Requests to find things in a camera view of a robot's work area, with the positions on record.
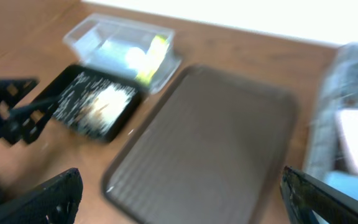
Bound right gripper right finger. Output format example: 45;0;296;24
280;166;358;224

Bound grey dishwasher rack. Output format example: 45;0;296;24
303;43;358;180

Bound light blue bowl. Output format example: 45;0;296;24
324;171;358;200

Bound clear plastic bin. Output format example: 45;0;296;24
63;14;182;94

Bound black plastic tray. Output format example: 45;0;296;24
34;64;143;142

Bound pile of rice scraps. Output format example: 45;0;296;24
53;72;138;138

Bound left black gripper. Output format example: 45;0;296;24
0;78;58;146

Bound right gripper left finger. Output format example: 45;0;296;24
0;168;83;223

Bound dark brown serving tray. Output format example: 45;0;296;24
101;65;298;223

